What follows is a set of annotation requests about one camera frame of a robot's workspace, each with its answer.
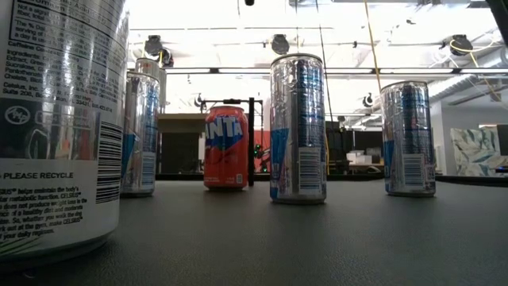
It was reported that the silver blue Red Bull can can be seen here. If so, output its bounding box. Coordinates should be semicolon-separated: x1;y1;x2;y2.
269;52;328;206
379;80;437;199
120;71;164;199

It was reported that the red background panel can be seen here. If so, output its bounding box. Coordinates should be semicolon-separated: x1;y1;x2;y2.
253;129;271;175

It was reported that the orange Fanta can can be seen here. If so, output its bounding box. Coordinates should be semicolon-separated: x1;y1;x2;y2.
202;105;250;192

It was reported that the suspended linear ceiling light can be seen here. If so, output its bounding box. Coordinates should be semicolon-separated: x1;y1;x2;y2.
160;66;508;77

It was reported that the white cardboard box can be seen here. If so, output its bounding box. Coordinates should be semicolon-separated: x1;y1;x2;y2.
345;149;374;166

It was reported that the black table mat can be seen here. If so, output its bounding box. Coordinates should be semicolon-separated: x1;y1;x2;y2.
0;180;508;286

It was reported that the black monitor screen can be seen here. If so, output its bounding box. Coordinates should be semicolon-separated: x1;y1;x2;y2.
495;124;508;157

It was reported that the yellow hanging cable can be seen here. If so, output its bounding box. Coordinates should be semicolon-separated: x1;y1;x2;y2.
363;0;383;93

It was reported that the wooden shelf with black frame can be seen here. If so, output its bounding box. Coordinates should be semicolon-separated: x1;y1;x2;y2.
156;97;265;187

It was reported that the white coiled ceiling cable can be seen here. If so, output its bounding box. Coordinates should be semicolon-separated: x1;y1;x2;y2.
428;45;453;69

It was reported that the silver ventilation duct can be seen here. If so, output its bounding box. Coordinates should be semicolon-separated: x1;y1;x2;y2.
427;47;508;99

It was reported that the yellow ceiling cord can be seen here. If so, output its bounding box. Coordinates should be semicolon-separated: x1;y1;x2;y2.
448;33;503;103

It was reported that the patterned wall panel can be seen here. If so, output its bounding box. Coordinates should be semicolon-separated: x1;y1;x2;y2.
449;126;508;178

